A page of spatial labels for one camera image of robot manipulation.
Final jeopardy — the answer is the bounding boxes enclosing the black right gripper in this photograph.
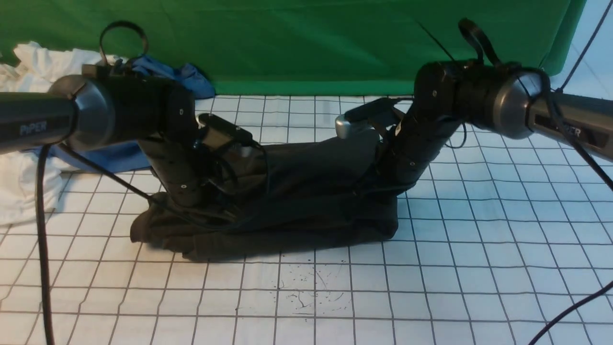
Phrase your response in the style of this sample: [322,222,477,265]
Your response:
[375,108,462,190]

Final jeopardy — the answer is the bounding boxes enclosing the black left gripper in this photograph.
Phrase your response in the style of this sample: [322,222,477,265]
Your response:
[138,137,250,223]

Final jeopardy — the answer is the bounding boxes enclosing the dark gray long-sleeve top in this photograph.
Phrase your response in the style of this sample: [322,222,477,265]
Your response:
[130,130,398,261]

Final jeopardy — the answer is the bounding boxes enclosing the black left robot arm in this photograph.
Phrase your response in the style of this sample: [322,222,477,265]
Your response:
[1,65,257,207]

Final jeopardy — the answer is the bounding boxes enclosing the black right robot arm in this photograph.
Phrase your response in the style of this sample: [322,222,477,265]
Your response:
[375,61,612,191]

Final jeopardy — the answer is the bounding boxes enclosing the blue t-shirt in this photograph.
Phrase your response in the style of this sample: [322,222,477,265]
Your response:
[46,55,216,173]

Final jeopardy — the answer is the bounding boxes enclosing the white grid tablecloth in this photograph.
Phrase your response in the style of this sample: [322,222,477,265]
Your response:
[0,72,613,345]

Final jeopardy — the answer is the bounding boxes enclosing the green backdrop cloth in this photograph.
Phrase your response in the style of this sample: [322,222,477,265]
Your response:
[0,0,585,96]

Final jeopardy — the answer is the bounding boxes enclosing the white t-shirt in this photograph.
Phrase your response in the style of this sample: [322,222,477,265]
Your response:
[0,42,101,226]

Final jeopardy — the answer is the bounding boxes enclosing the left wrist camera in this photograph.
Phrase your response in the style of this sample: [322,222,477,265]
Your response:
[193,113,257,157]

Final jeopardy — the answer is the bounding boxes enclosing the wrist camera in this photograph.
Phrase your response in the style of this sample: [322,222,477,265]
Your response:
[335,97,412,139]
[193,113,257,157]

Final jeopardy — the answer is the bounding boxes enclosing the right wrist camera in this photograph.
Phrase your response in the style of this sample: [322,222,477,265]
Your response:
[335,97,412,139]

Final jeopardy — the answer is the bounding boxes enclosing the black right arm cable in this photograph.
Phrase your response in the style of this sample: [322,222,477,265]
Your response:
[417,0,613,345]

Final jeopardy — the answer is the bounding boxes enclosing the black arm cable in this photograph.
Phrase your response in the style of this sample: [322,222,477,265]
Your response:
[34,20,269,345]
[417,0,613,345]

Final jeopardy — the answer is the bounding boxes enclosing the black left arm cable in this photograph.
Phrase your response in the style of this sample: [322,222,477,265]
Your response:
[34,20,269,345]

